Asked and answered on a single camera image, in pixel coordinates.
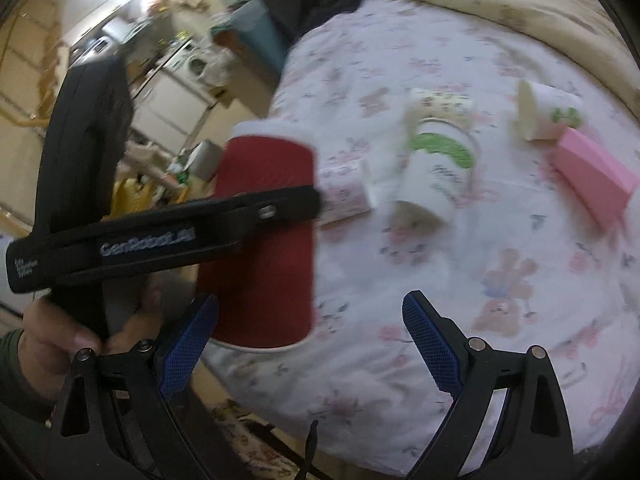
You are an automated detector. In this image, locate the pink patterned paper cup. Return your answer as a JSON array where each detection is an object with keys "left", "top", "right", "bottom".
[{"left": 316, "top": 159, "right": 378, "bottom": 227}]

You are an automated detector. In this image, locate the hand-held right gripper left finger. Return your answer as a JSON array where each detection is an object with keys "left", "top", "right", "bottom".
[{"left": 46, "top": 294, "right": 220, "bottom": 480}]

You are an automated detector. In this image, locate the yellow bag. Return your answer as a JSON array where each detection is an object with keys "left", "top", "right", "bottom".
[{"left": 110, "top": 177, "right": 183, "bottom": 221}]

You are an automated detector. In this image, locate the washing machine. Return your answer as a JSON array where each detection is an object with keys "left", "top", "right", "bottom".
[{"left": 170, "top": 42, "right": 216, "bottom": 83}]

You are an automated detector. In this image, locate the pink box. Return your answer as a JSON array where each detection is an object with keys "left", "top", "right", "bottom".
[{"left": 549, "top": 127, "right": 640, "bottom": 231}]

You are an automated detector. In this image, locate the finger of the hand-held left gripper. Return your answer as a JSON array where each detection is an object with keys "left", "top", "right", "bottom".
[{"left": 220, "top": 185, "right": 322, "bottom": 251}]

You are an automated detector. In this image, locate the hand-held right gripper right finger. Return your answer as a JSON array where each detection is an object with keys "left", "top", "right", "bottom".
[{"left": 402, "top": 290, "right": 576, "bottom": 480}]

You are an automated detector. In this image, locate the person's left forearm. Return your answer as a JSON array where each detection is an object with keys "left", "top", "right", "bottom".
[{"left": 0, "top": 330, "right": 61, "bottom": 456}]

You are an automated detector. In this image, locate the white cup with green band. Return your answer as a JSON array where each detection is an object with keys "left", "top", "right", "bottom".
[{"left": 392, "top": 118, "right": 482, "bottom": 231}]

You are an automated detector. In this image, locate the floral paper cup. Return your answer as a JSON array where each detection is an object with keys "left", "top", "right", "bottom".
[{"left": 404, "top": 87, "right": 475, "bottom": 128}]

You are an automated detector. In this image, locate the floral white bedsheet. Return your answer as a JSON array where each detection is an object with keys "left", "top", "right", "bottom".
[{"left": 202, "top": 0, "right": 640, "bottom": 473}]

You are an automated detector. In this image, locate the person's left hand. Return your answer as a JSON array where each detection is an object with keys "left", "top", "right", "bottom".
[{"left": 22, "top": 280, "right": 163, "bottom": 403}]

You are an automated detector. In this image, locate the red paper cup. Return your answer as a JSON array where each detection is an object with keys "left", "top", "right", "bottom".
[{"left": 197, "top": 121, "right": 317, "bottom": 353}]

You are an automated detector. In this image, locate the white cup with green print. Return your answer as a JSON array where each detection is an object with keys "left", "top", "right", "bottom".
[{"left": 515, "top": 80, "right": 585, "bottom": 142}]

